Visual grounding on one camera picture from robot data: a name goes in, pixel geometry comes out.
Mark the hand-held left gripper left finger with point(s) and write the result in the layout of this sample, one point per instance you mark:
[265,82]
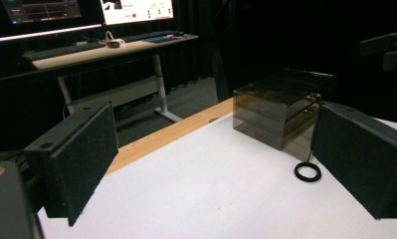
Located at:
[80,159]

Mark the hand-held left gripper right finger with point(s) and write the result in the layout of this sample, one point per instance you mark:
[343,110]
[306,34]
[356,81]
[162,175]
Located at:
[358,156]

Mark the smoky transparent drawer box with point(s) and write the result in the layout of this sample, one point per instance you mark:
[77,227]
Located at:
[272,109]

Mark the wooden desk with white legs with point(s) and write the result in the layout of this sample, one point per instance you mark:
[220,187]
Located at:
[96,54]

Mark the long black keyboard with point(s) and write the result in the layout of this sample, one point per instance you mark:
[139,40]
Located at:
[63,50]

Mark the small white device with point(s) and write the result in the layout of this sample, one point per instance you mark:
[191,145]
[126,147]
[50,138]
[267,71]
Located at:
[115,43]

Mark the white table cover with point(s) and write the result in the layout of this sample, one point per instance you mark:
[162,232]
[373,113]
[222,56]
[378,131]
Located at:
[219,186]

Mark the blue mouse pad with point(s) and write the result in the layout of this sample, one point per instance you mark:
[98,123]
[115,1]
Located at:
[167,38]

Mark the dark-screen monitor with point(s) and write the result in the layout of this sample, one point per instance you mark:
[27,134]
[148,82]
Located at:
[43,11]

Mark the bright-screen monitor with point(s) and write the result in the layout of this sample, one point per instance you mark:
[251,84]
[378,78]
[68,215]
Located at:
[136,10]

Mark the black computer mouse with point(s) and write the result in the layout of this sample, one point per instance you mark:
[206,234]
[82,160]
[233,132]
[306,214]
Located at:
[178,33]

